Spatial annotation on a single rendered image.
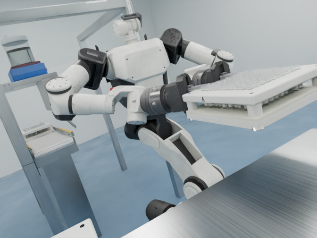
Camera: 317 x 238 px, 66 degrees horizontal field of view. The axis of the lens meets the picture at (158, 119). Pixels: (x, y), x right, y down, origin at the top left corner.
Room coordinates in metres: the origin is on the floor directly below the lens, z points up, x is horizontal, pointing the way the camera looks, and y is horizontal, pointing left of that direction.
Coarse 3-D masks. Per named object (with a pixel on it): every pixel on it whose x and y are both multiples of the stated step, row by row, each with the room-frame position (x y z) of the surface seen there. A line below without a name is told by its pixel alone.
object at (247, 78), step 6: (246, 72) 0.67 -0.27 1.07; (252, 72) 0.64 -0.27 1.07; (258, 72) 0.62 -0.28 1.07; (264, 72) 0.59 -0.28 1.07; (270, 72) 0.56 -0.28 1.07; (276, 72) 0.55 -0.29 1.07; (228, 78) 0.65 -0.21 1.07; (234, 78) 0.62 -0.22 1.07; (240, 78) 0.60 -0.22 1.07; (246, 78) 0.58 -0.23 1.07; (252, 78) 0.55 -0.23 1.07; (258, 78) 0.54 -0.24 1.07; (216, 84) 0.62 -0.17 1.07; (222, 84) 0.59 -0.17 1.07; (228, 84) 0.58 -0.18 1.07; (234, 84) 0.55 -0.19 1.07; (240, 84) 0.53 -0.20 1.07; (246, 84) 0.52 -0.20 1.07
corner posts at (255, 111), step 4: (316, 76) 0.54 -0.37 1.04; (312, 80) 0.55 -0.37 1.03; (316, 80) 0.54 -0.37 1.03; (312, 84) 0.55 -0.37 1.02; (316, 84) 0.54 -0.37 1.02; (188, 104) 0.64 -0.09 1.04; (192, 104) 0.64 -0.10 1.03; (196, 104) 0.64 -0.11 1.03; (256, 104) 0.45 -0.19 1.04; (260, 104) 0.45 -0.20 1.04; (188, 108) 0.65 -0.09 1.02; (192, 108) 0.64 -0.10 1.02; (196, 108) 0.64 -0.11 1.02; (248, 108) 0.46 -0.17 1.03; (252, 108) 0.45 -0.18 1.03; (256, 108) 0.45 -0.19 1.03; (260, 108) 0.45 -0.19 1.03; (248, 112) 0.46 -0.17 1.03; (252, 112) 0.45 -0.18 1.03; (256, 112) 0.45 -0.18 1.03; (260, 112) 0.45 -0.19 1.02; (252, 116) 0.45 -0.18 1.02; (256, 116) 0.45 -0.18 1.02; (260, 116) 0.45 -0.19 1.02
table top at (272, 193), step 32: (256, 160) 0.54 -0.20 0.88; (288, 160) 0.50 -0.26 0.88; (224, 192) 0.45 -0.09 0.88; (256, 192) 0.42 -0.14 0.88; (288, 192) 0.39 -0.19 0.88; (160, 224) 0.41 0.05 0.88; (192, 224) 0.38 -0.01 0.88; (224, 224) 0.36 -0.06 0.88; (256, 224) 0.34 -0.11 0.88; (288, 224) 0.32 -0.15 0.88
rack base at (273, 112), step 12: (288, 96) 0.52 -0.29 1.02; (300, 96) 0.50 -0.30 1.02; (312, 96) 0.51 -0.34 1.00; (204, 108) 0.63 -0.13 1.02; (216, 108) 0.60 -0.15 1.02; (264, 108) 0.49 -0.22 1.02; (276, 108) 0.47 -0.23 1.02; (288, 108) 0.48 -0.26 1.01; (204, 120) 0.59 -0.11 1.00; (216, 120) 0.55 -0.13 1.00; (228, 120) 0.51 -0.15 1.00; (240, 120) 0.48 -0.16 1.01; (252, 120) 0.45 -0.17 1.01; (264, 120) 0.45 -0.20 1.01; (276, 120) 0.46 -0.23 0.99
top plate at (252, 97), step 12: (300, 72) 0.52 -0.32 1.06; (312, 72) 0.51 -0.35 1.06; (276, 84) 0.47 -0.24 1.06; (288, 84) 0.48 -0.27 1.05; (192, 96) 0.61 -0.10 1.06; (204, 96) 0.57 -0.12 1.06; (216, 96) 0.53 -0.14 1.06; (228, 96) 0.50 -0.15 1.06; (240, 96) 0.47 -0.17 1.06; (252, 96) 0.44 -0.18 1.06; (264, 96) 0.45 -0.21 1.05
